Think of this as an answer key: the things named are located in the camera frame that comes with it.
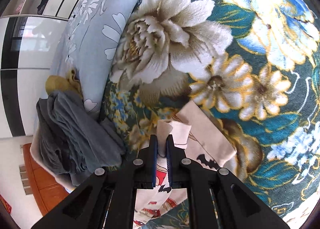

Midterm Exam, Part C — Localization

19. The blue-grey fleece garment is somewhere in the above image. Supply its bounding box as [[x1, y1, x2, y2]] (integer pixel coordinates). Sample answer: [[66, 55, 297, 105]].
[[36, 91, 125, 186]]

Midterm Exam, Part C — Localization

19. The white and black wardrobe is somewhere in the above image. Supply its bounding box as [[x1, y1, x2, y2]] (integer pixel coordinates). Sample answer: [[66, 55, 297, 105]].
[[0, 16, 60, 137]]

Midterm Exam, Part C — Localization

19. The cream printed fleece-lined garment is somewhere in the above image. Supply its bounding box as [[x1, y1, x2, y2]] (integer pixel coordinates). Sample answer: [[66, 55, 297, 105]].
[[134, 100, 237, 229]]

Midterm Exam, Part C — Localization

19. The light blue floral quilt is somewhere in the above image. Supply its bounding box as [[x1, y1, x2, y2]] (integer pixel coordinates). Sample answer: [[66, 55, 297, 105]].
[[49, 0, 160, 119]]

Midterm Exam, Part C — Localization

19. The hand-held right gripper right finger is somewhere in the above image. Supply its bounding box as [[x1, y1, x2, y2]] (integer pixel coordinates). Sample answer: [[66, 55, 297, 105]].
[[166, 135, 290, 229]]

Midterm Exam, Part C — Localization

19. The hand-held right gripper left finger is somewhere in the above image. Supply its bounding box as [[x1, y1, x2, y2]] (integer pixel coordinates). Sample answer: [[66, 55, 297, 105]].
[[31, 135, 158, 229]]

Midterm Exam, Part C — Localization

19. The red wall decoration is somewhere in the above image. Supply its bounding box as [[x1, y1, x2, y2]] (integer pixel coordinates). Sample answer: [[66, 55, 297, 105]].
[[0, 195, 12, 216]]

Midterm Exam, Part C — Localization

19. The teal floral plush blanket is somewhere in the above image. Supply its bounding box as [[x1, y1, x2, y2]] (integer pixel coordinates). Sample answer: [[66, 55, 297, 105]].
[[100, 0, 320, 229]]

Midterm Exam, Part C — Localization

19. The mustard yellow garment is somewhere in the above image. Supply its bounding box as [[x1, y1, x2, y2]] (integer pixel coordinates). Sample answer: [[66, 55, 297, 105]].
[[45, 69, 83, 99]]

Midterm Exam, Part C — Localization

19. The orange wooden headboard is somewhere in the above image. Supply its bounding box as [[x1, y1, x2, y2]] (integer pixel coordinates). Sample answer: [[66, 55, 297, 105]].
[[22, 144, 70, 216]]

